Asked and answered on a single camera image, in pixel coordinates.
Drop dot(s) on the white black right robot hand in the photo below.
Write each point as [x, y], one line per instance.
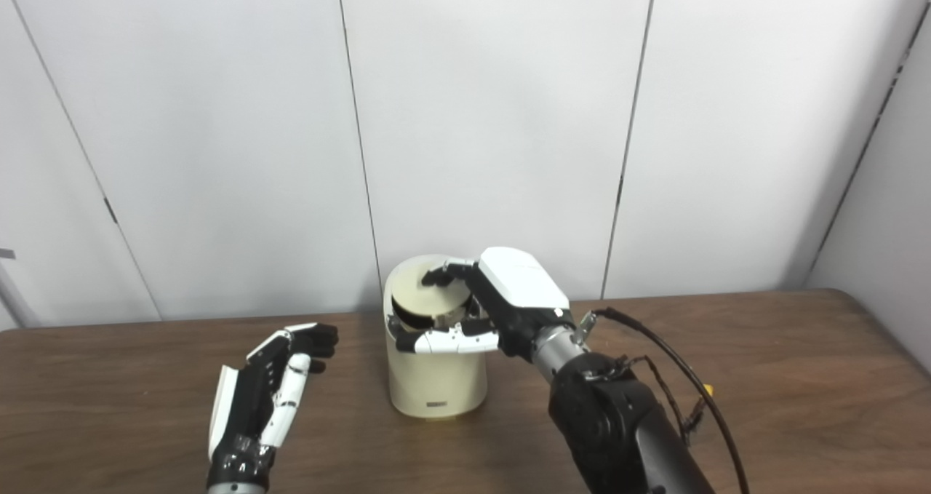
[520, 283]

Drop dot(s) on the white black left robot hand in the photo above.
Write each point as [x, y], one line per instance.
[247, 407]

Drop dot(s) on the round cream bin lid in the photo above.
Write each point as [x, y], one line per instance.
[429, 301]

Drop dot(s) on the cream-colored desktop trash bin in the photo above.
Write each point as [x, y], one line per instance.
[436, 381]

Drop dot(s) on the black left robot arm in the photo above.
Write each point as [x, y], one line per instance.
[236, 490]

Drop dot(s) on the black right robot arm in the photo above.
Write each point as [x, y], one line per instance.
[618, 421]

